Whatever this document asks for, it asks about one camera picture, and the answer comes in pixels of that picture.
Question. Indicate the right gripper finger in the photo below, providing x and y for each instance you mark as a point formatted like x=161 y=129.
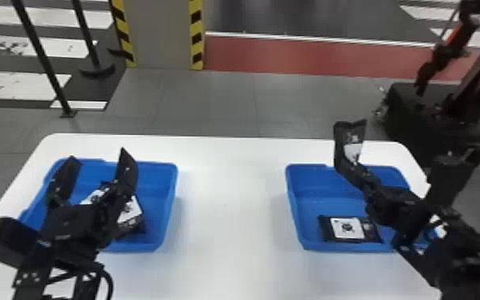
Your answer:
x=359 y=176

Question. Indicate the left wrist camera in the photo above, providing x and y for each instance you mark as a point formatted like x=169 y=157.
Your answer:
x=1 y=241

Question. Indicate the black part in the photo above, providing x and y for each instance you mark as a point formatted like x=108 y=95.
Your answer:
x=348 y=228
x=131 y=214

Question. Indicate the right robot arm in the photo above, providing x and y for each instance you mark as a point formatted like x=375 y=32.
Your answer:
x=457 y=255

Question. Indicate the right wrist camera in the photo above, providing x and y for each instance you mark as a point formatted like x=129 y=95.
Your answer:
x=449 y=180

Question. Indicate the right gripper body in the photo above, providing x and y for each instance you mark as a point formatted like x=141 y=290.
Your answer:
x=403 y=213

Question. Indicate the yellow black striped pillar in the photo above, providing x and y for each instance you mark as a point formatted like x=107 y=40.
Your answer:
x=160 y=33

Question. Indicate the blue tray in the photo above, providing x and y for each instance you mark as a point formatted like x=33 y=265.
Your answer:
x=315 y=197
x=160 y=197

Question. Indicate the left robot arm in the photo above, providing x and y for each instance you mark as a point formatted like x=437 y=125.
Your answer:
x=35 y=276

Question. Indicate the black post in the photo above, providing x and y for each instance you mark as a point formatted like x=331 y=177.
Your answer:
x=91 y=50
x=41 y=54

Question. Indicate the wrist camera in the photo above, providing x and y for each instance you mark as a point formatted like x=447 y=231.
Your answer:
x=1 y=241
x=449 y=180

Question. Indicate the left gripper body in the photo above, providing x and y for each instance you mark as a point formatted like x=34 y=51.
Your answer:
x=76 y=224

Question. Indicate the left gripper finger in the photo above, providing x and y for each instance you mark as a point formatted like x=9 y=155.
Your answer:
x=126 y=176
x=64 y=180

